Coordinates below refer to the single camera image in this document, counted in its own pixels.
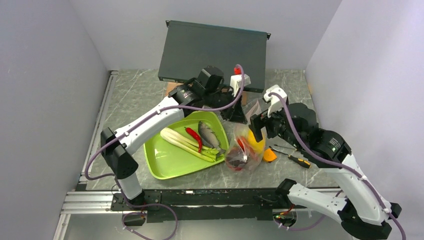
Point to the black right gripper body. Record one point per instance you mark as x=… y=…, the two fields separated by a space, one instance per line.
x=276 y=125

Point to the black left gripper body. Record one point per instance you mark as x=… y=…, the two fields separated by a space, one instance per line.
x=222 y=100

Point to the yellow bell pepper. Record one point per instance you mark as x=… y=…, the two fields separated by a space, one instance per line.
x=255 y=148

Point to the orange red chili pepper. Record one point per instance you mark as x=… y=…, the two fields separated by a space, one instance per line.
x=246 y=148

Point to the clear pink zip top bag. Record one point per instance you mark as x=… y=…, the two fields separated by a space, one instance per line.
x=241 y=130

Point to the grey toy fish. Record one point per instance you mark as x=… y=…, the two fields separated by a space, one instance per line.
x=209 y=137

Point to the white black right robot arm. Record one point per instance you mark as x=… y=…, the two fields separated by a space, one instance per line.
x=363 y=212

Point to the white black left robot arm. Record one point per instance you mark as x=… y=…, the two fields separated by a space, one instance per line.
x=202 y=93

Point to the wooden board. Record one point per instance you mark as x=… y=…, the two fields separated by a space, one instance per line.
x=171 y=85

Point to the orange pumpkin slice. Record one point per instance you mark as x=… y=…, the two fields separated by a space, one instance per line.
x=269 y=156

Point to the lower black yellow screwdriver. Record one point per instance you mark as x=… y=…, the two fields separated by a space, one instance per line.
x=301 y=162

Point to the green celery stalks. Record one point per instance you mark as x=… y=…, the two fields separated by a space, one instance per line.
x=192 y=147

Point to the dark grey rack device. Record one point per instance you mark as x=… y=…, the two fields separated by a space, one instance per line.
x=190 y=47

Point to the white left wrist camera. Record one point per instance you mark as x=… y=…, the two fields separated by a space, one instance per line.
x=236 y=80

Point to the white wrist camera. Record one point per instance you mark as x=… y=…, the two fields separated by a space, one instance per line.
x=236 y=80
x=275 y=96

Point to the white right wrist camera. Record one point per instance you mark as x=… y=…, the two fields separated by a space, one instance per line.
x=275 y=96

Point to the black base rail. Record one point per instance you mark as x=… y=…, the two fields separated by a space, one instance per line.
x=161 y=205

